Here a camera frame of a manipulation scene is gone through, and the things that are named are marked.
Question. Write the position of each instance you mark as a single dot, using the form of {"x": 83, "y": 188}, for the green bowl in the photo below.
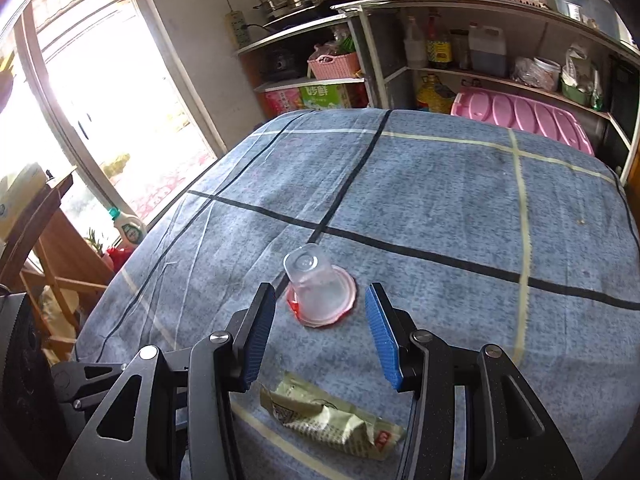
{"x": 576, "y": 94}

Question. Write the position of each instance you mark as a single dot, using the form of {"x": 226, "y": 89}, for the clear jelly cup red lid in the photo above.
{"x": 317, "y": 290}

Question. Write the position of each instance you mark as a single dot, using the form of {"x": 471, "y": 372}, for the black rice cooker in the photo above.
{"x": 280, "y": 62}

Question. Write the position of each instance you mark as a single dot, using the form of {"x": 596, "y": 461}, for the pink cardboard box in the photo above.
{"x": 282, "y": 101}

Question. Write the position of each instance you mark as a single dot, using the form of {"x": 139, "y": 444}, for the soy sauce bottle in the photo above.
{"x": 439, "y": 47}

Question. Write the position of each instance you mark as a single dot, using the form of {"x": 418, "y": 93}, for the green cardboard box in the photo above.
{"x": 325, "y": 96}

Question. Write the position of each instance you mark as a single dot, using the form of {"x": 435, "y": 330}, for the white plastic tub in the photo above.
{"x": 547, "y": 75}

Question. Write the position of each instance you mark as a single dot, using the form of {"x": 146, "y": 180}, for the pink plastic basket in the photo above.
{"x": 334, "y": 66}

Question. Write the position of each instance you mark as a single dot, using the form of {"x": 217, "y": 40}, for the black induction cooker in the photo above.
{"x": 310, "y": 12}

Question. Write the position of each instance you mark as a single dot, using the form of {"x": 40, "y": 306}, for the white plastic bag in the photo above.
{"x": 580, "y": 62}

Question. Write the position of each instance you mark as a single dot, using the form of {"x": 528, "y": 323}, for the small grey shelf unit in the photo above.
{"x": 300, "y": 30}

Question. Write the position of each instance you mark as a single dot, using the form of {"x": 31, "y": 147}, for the white detergent bottle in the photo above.
{"x": 129, "y": 230}

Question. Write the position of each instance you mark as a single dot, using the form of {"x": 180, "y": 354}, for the red plastic item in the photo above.
{"x": 119, "y": 259}

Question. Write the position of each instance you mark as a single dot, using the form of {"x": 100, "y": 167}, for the wooden chair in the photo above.
{"x": 55, "y": 255}

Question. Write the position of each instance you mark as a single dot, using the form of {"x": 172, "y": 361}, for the yellow cooking oil bottle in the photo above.
{"x": 434, "y": 95}

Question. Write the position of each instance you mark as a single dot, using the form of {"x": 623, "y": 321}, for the crumpled clear bag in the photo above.
{"x": 525, "y": 72}

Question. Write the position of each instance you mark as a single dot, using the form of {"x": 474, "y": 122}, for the white plastic bottle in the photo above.
{"x": 415, "y": 47}

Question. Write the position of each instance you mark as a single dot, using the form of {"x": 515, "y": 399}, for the green snack packet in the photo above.
{"x": 325, "y": 422}

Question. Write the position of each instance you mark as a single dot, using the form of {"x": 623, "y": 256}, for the clear jerry can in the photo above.
{"x": 487, "y": 55}

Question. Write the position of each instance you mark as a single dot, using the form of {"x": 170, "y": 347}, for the white power strip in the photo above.
{"x": 239, "y": 30}

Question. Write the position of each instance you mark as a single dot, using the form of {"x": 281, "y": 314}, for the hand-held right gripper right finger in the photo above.
{"x": 382, "y": 345}

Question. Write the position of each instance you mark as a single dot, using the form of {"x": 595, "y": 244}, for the blue plaid blanket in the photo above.
{"x": 450, "y": 210}

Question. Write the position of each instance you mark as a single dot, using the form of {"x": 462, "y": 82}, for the steel pan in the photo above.
{"x": 272, "y": 2}

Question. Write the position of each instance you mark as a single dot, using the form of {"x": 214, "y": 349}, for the long grey shelf unit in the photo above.
{"x": 425, "y": 1}

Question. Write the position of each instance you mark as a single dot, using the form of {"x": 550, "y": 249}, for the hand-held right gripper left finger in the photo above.
{"x": 257, "y": 345}

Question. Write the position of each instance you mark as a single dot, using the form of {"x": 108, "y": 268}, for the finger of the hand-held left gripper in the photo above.
{"x": 75, "y": 382}

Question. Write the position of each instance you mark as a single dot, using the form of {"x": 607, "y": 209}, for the clear storage box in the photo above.
{"x": 585, "y": 5}

